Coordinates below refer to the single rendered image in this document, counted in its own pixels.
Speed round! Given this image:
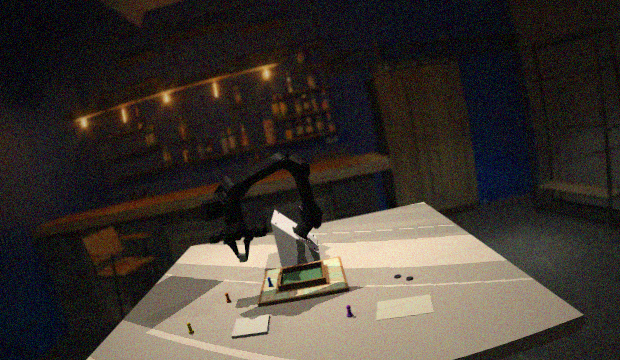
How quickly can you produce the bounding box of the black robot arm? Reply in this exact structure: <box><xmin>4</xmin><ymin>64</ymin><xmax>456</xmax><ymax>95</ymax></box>
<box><xmin>199</xmin><ymin>152</ymin><xmax>322</xmax><ymax>242</ymax></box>

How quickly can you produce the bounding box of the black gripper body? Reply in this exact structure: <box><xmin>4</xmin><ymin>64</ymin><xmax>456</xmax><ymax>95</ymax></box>
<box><xmin>209</xmin><ymin>211</ymin><xmax>267</xmax><ymax>244</ymax></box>

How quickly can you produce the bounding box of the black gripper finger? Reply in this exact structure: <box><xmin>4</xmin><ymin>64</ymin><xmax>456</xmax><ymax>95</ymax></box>
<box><xmin>243</xmin><ymin>237</ymin><xmax>254</xmax><ymax>258</ymax></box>
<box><xmin>223</xmin><ymin>240</ymin><xmax>239</xmax><ymax>259</ymax></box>

